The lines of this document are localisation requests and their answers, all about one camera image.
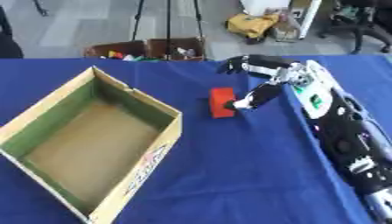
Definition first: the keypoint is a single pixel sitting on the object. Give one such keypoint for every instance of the small cardboard box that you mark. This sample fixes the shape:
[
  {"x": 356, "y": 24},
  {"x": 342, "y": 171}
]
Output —
[{"x": 285, "y": 29}]

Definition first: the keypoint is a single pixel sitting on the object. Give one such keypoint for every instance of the yellow bag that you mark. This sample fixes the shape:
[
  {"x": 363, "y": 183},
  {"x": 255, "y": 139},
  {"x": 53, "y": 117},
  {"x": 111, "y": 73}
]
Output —
[{"x": 251, "y": 25}]

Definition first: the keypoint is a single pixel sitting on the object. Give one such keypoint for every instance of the white board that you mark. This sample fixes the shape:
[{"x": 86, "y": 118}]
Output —
[{"x": 286, "y": 14}]

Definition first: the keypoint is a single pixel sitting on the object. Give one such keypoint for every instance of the black office chair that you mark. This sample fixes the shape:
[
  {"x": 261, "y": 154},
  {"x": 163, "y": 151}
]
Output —
[{"x": 360, "y": 22}]

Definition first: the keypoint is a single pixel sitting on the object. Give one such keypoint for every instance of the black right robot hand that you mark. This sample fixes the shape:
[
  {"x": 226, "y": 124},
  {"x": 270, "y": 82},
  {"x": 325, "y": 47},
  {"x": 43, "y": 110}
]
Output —
[{"x": 260, "y": 94}]

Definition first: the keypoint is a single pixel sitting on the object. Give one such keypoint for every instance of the black tripod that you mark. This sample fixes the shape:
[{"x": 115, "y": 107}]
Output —
[{"x": 167, "y": 23}]

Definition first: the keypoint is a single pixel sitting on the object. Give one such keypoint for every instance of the tan cardboard box green inside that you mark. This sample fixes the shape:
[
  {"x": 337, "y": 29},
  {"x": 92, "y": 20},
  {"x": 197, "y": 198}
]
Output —
[{"x": 92, "y": 140}]

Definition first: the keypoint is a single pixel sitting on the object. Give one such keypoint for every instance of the red rectangular block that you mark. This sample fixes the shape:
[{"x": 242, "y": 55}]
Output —
[{"x": 221, "y": 102}]

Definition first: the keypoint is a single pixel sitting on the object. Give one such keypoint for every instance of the brown cardboard box with toys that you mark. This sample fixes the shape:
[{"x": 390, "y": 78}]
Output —
[{"x": 148, "y": 50}]

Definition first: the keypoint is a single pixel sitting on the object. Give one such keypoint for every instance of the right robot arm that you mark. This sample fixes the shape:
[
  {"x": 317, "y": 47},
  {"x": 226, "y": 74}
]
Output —
[{"x": 339, "y": 122}]

